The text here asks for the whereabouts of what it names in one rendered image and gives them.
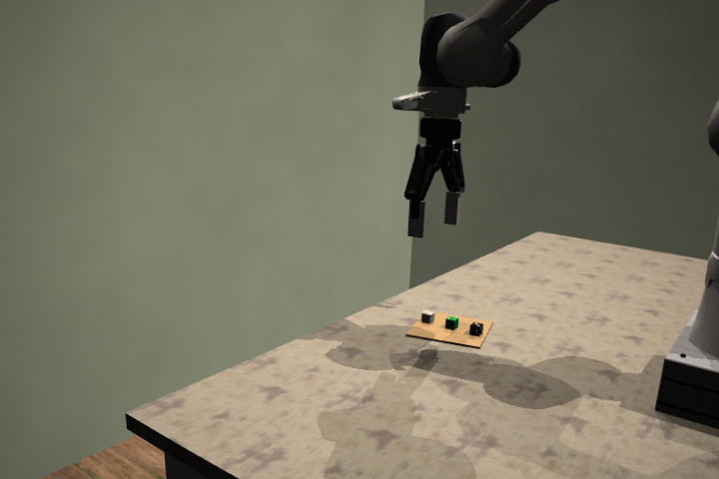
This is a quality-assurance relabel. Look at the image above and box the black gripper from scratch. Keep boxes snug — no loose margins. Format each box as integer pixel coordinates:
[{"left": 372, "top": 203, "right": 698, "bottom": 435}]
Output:
[{"left": 404, "top": 117, "right": 465, "bottom": 239}]

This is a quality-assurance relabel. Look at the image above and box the tan mat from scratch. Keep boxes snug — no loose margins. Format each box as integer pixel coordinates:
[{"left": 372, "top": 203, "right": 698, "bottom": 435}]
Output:
[{"left": 405, "top": 312, "right": 493, "bottom": 349}]

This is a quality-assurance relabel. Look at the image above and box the black die with white pips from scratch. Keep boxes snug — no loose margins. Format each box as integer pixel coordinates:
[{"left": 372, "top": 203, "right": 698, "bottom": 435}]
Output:
[{"left": 469, "top": 322, "right": 483, "bottom": 336}]

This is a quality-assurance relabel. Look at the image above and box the green die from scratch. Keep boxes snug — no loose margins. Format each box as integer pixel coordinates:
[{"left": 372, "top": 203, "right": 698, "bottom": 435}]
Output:
[{"left": 445, "top": 316, "right": 459, "bottom": 330}]

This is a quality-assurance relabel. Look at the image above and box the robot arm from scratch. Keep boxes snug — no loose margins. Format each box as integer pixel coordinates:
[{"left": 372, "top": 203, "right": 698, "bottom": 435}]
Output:
[{"left": 392, "top": 0, "right": 719, "bottom": 359}]

